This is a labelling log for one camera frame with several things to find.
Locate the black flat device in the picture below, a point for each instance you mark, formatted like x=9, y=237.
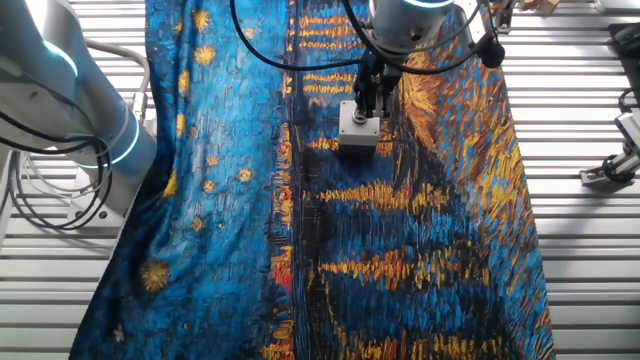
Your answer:
x=625, y=50

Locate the silver camera mount arm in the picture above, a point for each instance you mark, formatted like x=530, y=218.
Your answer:
x=595, y=176

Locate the aluminium frame bar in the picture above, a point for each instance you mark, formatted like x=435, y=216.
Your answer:
x=617, y=5

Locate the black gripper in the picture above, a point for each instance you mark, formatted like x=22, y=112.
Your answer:
x=377, y=67

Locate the beige block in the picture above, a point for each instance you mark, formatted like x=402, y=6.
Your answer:
x=537, y=5

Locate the small silver camera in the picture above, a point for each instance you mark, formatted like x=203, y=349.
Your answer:
x=631, y=131

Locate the blue and orange painted cloth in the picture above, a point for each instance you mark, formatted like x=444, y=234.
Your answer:
x=225, y=200

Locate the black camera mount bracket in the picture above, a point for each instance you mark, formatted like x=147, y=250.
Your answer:
x=505, y=17

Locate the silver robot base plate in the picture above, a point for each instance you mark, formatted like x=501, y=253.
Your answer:
x=95, y=217

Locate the grey box with red button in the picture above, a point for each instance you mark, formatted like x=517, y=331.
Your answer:
x=357, y=140

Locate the silver and white robot arm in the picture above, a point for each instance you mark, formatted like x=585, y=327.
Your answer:
x=100, y=115

